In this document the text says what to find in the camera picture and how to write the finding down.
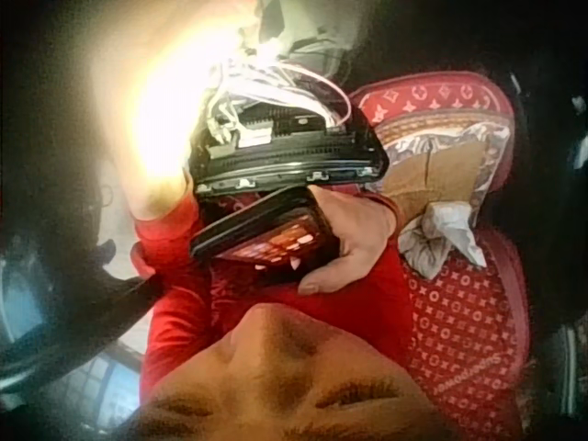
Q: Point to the red patterned car seat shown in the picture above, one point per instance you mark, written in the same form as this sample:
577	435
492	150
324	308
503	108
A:
464	321

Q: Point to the white crumpled tissue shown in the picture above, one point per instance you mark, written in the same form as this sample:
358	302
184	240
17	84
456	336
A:
441	234

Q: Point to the person's left hand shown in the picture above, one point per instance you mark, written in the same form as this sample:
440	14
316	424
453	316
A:
161	188

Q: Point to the black faceplate with lit buttons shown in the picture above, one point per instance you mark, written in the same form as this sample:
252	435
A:
257	229

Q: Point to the person's right hand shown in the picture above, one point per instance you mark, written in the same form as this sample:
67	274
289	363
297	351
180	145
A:
363	229

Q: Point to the brown and silver bag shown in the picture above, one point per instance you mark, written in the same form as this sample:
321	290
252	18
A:
436	170

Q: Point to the black car radio unit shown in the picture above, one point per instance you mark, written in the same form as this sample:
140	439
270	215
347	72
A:
294	151

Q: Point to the black steering wheel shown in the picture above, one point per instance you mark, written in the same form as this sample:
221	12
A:
69	317

